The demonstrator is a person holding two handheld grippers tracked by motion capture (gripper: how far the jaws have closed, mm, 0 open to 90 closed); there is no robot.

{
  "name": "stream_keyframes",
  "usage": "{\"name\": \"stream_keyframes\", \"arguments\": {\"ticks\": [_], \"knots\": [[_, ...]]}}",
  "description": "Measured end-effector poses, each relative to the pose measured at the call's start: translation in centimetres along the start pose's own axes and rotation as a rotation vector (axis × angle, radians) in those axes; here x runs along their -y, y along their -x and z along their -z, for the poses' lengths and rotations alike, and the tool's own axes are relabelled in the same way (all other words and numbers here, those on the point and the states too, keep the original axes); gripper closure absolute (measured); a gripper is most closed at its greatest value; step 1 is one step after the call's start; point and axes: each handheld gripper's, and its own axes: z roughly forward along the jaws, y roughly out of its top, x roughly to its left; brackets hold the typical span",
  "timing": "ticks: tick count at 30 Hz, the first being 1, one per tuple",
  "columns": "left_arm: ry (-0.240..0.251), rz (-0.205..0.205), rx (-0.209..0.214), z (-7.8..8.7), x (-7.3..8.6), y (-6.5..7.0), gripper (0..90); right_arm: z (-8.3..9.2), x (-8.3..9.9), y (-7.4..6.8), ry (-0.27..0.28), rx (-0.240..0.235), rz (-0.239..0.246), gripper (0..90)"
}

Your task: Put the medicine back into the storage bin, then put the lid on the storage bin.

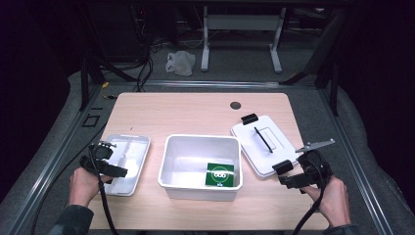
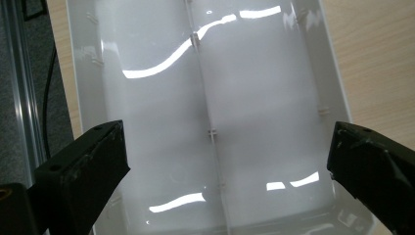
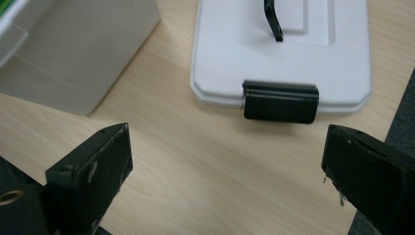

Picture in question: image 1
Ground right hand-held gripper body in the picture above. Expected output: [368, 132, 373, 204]
[295, 138, 336, 189]

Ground metal floor rail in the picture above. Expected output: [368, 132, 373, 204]
[142, 79, 282, 90]
[319, 88, 394, 235]
[6, 86, 106, 235]

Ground white plastic bag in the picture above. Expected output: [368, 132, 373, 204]
[164, 50, 197, 77]

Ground white metal table frame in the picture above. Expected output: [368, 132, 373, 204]
[200, 5, 288, 74]

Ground bundle of black cables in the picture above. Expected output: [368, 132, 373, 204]
[128, 6, 156, 93]

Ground hand-held gripper cable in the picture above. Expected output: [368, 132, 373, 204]
[292, 160, 327, 235]
[88, 146, 120, 235]

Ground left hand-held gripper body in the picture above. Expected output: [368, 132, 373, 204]
[79, 140, 117, 177]

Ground left hand-held gripper cable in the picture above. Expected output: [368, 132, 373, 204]
[88, 146, 120, 235]

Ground right hand-held gripper cable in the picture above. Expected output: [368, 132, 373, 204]
[292, 160, 327, 235]

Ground white box lid black clips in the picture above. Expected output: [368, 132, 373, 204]
[230, 113, 302, 180]

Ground person's right hand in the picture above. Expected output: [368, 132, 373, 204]
[300, 175, 352, 228]

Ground person's left hand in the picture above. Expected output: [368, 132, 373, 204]
[69, 165, 114, 209]

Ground black stand leg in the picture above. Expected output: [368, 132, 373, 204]
[328, 58, 340, 116]
[79, 55, 92, 112]

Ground green card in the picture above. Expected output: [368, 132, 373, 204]
[205, 162, 236, 189]

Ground white shallow tray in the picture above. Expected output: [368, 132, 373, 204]
[99, 133, 152, 198]

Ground white plastic storage box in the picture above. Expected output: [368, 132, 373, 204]
[158, 133, 244, 203]

